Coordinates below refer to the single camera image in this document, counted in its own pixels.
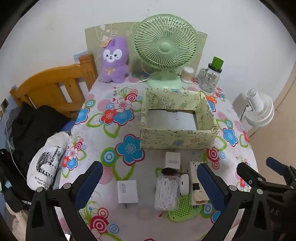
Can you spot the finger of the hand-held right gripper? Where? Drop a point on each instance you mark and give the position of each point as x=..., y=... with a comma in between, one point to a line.
x=276, y=165
x=249, y=175

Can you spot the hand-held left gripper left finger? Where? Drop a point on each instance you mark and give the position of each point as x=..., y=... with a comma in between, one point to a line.
x=86, y=187

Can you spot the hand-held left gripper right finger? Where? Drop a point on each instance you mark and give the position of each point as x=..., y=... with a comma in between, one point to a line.
x=212, y=187

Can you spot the beige round case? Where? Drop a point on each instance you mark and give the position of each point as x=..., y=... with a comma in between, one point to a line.
x=200, y=198

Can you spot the white rectangular box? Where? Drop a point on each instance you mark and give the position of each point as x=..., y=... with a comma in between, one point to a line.
x=193, y=176

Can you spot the white rounded case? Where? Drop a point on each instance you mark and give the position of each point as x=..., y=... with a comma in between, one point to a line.
x=184, y=184

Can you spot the green perforated case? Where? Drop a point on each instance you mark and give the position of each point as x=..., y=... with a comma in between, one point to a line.
x=185, y=210

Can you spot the white charger box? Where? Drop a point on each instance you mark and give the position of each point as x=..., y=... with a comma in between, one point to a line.
x=127, y=192

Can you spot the clear box of paper clips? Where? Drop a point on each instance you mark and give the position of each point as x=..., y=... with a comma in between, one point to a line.
x=166, y=192

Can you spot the white power adapter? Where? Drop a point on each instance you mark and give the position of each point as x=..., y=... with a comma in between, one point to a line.
x=172, y=161

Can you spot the yellow-green printed storage box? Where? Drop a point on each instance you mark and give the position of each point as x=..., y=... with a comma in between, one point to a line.
x=175, y=139

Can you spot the white printed bag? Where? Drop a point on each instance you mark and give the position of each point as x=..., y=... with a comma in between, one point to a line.
x=50, y=150

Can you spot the white clip fan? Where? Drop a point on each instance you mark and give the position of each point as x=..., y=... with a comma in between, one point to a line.
x=259, y=111

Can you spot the beige cloth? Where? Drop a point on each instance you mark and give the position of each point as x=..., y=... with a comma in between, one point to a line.
x=19, y=224

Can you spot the black jacket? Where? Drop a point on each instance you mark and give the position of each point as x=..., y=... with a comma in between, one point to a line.
x=34, y=129

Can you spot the glass mug jar green lid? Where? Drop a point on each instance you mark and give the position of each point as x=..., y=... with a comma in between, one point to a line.
x=209, y=80

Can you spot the wooden chair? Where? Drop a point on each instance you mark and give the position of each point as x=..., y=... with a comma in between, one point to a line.
x=46, y=78

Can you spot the cotton swab container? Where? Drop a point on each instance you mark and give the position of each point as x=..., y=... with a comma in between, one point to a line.
x=187, y=74

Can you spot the purple plush toy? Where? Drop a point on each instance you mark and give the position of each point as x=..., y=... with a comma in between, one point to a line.
x=113, y=69

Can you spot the green desk fan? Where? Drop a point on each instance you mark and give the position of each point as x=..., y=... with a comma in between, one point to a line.
x=165, y=46

